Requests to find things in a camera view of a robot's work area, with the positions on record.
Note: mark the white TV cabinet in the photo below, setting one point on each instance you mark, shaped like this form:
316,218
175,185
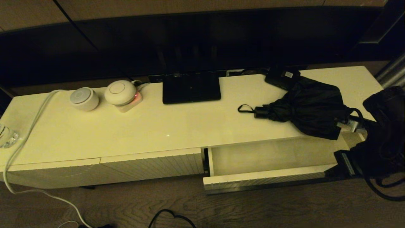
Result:
177,126

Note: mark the white ribbed drawer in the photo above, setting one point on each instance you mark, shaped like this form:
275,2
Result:
259,180

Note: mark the grey curtain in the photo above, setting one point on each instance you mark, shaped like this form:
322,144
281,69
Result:
392,71

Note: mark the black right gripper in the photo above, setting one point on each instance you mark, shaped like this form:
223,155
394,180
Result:
359,160

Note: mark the black flat television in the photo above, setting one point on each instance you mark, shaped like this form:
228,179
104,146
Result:
221,41

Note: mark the black TV base plate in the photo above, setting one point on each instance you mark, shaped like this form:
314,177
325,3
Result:
190,90

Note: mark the white power strip red switch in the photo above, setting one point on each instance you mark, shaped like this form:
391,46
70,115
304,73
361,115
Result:
133,104

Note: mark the clear glass cup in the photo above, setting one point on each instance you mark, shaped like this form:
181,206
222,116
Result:
8,137

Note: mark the white speaker grey top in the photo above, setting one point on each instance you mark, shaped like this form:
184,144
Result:
84,99

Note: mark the white round dome device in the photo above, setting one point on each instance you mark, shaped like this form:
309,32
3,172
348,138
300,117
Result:
120,91

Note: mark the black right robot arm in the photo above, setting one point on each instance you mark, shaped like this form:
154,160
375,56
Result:
386,136

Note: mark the black umbrella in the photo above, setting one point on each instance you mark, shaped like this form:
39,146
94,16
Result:
313,107

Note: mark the black set-top box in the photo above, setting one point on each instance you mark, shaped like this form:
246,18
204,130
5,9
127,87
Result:
280,77

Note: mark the white ribbed cabinet front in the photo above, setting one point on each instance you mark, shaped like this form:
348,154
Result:
53,174
155,164

